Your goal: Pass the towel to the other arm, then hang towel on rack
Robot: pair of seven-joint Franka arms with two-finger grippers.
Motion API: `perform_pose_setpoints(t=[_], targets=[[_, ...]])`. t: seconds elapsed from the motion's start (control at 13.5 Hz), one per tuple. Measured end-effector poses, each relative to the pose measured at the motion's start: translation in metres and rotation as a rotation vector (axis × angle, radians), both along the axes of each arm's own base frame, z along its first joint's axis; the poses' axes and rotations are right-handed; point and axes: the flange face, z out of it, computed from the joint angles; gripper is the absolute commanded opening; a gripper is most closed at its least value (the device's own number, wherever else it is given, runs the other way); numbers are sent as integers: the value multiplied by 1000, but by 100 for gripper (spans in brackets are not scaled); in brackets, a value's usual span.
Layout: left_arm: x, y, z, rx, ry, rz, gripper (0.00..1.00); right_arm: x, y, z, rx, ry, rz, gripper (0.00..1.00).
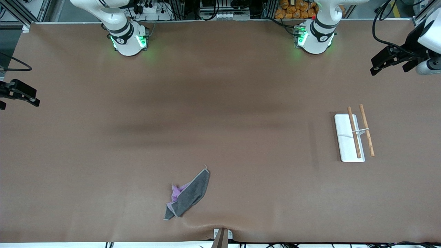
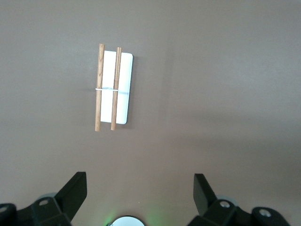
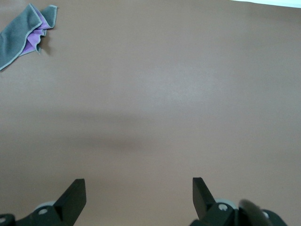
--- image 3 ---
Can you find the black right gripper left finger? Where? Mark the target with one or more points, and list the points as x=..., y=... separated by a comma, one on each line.
x=71, y=202

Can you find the grey and purple microfibre towel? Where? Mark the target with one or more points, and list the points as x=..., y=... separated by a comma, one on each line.
x=14, y=35

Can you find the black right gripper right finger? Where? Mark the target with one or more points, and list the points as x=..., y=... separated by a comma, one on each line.
x=203, y=202

